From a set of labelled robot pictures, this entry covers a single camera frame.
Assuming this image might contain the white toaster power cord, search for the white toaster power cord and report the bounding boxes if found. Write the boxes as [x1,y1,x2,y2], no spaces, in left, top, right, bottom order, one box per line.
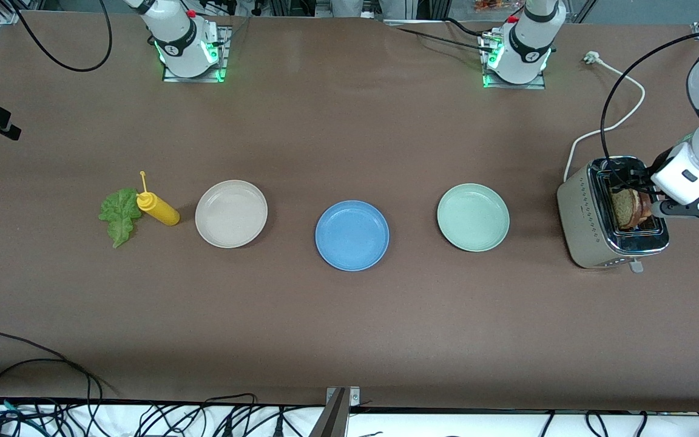
[564,51,646,183]

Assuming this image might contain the beige round plate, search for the beige round plate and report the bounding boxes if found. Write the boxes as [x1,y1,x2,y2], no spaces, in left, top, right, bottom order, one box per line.
[195,180,269,249]

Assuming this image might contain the person in light clothes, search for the person in light clothes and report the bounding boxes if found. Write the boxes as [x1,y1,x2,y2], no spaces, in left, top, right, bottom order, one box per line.
[330,0,420,20]

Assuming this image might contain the thin black base cable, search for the thin black base cable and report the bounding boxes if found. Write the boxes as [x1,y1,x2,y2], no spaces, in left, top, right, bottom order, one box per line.
[396,17,499,54]

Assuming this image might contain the long black floor cable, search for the long black floor cable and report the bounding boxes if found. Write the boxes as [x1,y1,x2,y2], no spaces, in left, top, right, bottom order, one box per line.
[0,331,117,398]

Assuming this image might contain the green lettuce leaf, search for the green lettuce leaf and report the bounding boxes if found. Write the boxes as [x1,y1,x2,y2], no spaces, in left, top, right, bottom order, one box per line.
[98,188,143,249]

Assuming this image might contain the light brown bread slice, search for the light brown bread slice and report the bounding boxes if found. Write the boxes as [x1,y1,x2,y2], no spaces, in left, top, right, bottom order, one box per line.
[609,188,641,230]

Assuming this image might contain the yellow squeeze bottle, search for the yellow squeeze bottle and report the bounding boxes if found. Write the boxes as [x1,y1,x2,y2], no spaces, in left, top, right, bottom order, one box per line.
[136,171,181,227]

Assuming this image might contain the beige chrome toaster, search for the beige chrome toaster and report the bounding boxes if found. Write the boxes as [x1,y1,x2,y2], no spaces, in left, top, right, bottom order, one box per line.
[556,155,670,273]

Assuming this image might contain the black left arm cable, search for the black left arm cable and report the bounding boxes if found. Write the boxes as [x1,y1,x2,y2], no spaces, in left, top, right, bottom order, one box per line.
[600,25,699,196]

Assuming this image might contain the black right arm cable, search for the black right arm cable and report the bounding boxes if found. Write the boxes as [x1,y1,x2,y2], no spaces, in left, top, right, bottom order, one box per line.
[0,0,113,73]

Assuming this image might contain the blue round plate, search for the blue round plate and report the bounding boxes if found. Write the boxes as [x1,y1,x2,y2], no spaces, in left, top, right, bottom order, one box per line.
[315,200,390,272]

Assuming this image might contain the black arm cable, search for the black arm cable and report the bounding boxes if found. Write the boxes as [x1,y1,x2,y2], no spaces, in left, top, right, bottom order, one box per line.
[600,25,699,196]
[0,0,113,73]

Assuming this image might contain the green round plate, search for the green round plate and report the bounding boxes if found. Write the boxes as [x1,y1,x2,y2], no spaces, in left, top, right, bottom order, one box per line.
[436,183,511,252]

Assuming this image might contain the metal table edge bracket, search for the metal table edge bracket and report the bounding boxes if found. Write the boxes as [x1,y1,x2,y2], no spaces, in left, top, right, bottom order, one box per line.
[308,387,361,437]

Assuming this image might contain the looped black floor cable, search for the looped black floor cable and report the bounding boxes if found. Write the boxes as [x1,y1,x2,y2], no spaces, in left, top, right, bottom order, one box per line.
[0,358,104,404]

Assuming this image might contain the dark crust bread slice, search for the dark crust bread slice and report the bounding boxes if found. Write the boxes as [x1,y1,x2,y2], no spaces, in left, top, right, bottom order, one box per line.
[632,191,653,223]

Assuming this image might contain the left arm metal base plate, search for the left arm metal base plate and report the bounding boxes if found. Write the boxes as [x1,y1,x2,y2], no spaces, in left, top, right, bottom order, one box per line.
[480,33,547,90]

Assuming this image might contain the orange snack packet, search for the orange snack packet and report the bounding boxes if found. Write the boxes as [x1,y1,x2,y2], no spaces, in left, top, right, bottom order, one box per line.
[474,0,523,13]

